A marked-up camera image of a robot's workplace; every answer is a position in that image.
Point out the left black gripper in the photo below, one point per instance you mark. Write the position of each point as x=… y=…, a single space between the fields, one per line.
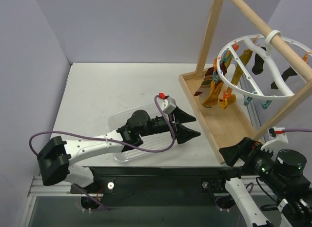
x=174 y=126

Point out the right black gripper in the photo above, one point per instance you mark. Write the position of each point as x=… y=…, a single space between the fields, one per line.
x=245 y=156

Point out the mustard sock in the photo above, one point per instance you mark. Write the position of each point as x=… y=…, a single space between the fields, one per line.
x=227 y=102
x=213 y=96

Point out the maroon striped sock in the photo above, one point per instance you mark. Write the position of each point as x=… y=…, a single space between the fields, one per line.
x=204 y=87

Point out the orange clothespin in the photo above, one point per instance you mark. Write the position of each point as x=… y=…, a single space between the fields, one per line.
x=226 y=94

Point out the teal clothespin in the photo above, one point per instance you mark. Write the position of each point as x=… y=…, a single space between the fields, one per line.
x=215 y=76

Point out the white round sock hanger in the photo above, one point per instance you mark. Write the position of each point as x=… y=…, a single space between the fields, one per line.
x=261 y=49

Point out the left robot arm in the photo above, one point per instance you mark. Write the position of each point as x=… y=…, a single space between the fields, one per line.
x=58 y=159

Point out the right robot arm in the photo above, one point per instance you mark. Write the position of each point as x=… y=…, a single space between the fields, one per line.
x=284 y=176

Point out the teal clip empty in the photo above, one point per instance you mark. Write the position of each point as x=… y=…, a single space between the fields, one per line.
x=265 y=104

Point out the black sock left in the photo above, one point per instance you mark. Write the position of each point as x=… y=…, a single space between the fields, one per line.
x=258 y=66

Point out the black sock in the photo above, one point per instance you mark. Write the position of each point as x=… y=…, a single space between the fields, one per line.
x=258 y=66
x=289 y=72

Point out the olive yellow sock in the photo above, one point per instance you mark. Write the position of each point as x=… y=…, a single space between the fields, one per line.
x=244 y=57

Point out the black sock right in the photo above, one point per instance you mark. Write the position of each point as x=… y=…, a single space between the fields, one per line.
x=289 y=72

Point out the wooden drying rack frame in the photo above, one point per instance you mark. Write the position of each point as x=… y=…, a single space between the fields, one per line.
x=226 y=127

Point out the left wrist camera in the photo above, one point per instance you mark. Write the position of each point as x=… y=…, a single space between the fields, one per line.
x=167 y=104

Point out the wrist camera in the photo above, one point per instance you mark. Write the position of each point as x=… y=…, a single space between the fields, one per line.
x=167 y=104
x=277 y=140

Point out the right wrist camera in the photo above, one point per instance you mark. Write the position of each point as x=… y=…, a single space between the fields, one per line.
x=277 y=140

